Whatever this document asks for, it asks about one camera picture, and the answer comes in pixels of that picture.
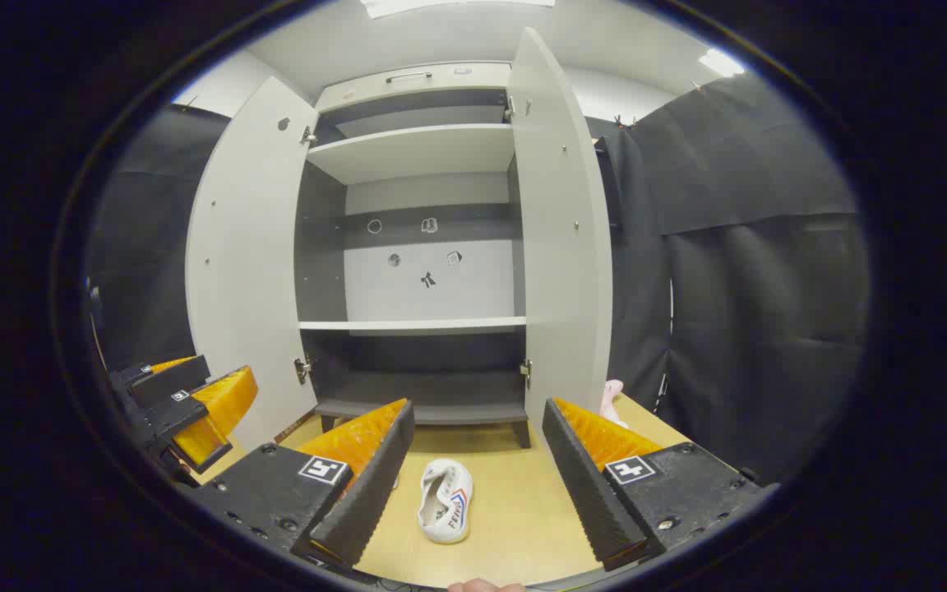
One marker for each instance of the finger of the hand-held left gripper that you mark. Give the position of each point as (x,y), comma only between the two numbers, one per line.
(173,411)
(173,380)

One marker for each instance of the white and grey shoe cabinet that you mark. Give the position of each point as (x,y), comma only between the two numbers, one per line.
(416,152)

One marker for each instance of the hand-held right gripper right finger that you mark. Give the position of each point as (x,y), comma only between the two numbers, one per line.
(584,485)

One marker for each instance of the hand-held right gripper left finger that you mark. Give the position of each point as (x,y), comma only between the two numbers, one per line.
(371,493)

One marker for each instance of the white shoe cabinet door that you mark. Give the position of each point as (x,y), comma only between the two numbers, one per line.
(243,271)
(560,247)

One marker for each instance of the black backdrop cloth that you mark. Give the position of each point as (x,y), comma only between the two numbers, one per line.
(761,288)
(145,247)

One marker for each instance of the small ceiling light panel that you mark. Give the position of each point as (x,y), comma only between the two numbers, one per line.
(722,62)

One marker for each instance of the large ceiling light panel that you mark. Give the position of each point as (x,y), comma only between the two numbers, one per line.
(457,6)

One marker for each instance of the pink soft toy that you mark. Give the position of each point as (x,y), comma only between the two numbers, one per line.
(612,399)

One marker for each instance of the white shoe with yellow sole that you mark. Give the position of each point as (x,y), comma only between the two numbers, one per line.
(445,501)

